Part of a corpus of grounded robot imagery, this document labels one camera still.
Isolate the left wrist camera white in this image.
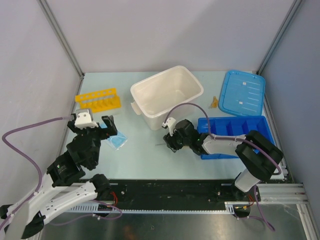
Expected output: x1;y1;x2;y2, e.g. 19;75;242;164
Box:
74;108;99;130

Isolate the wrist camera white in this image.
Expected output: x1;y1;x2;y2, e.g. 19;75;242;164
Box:
74;108;99;130
162;117;176;137

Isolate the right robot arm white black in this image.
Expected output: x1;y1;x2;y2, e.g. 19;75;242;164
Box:
162;117;284;201

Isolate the white cable duct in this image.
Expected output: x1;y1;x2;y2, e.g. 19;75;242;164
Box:
67;202;253;215

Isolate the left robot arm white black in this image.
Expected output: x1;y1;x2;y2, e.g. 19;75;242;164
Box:
0;113;118;239

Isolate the clear glass slide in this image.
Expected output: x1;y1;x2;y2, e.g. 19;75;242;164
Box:
112;109;123;116

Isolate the yellow test tube rack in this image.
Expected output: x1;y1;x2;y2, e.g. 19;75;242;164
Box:
74;88;122;113

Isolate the white plastic tub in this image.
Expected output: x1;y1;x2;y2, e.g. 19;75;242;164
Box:
130;65;204;131

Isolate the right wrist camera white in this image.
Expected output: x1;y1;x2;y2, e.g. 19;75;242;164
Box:
162;117;176;137

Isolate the blue plastic lid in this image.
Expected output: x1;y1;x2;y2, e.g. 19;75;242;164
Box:
218;70;266;116

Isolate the brown bottle brush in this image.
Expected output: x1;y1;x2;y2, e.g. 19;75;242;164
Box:
155;143;189;149

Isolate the blue face mask in bag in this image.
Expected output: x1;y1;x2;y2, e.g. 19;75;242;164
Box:
101;131;128;151

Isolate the small tan rubber piece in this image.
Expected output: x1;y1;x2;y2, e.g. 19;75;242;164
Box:
209;96;219;109

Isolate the blue compartment tray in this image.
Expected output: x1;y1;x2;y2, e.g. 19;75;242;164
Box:
197;115;275;160

